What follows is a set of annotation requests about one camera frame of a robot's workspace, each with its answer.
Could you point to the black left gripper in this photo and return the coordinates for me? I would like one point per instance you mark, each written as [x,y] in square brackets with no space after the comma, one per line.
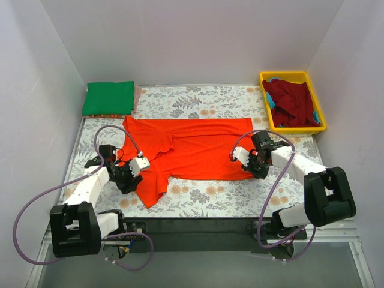
[129,182]

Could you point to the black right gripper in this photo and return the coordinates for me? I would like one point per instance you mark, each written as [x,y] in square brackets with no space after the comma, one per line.
[249,165]

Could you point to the orange t shirt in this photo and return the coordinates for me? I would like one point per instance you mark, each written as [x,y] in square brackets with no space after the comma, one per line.
[192,149]

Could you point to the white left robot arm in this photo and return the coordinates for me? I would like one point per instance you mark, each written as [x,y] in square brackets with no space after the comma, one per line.
[77,230]

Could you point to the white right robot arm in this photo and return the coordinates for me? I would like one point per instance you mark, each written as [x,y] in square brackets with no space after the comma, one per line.
[327,194]

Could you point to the dark red t shirt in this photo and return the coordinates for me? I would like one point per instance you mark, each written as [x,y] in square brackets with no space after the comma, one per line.
[292,103]

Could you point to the folded green t shirt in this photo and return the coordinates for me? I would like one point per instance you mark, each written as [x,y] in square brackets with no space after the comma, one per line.
[109,98]

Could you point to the folded pink t shirt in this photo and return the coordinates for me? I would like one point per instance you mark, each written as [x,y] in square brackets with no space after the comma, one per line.
[137,94]

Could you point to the yellow plastic bin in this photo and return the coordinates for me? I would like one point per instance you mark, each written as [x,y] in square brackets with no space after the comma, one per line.
[291,102]

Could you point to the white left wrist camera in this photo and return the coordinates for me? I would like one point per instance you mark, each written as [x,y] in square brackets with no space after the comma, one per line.
[138,164]

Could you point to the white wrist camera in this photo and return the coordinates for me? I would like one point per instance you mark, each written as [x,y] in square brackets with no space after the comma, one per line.
[240,154]
[138,164]

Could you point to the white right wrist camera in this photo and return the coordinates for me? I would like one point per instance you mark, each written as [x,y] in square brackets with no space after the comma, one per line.
[240,154]

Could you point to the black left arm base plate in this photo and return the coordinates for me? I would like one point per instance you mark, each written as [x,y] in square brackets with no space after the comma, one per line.
[135,229]

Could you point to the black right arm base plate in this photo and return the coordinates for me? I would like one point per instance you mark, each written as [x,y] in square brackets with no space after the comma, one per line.
[268,231]

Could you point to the aluminium frame rail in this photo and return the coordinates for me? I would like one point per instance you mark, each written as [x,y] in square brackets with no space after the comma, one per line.
[217,252]

